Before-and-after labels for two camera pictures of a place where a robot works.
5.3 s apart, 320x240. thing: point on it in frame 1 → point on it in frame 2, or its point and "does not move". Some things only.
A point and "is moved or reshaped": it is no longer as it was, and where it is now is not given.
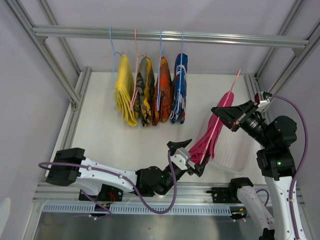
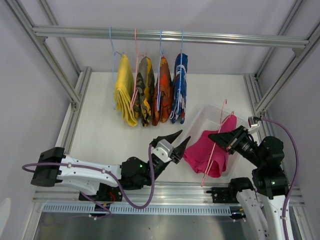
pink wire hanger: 226,104 → 211,161
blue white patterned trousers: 178,105 does not move
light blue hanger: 114,52 does not move
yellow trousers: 124,90 does not move
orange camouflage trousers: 163,96 does not move
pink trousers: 201,153 → 205,154
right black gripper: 235,116 → 229,141
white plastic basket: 234,151 is moved or reshaped
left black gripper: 198,168 → 178,151
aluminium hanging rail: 163,35 does not move
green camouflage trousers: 144,97 does not move
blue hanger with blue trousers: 178,104 does not move
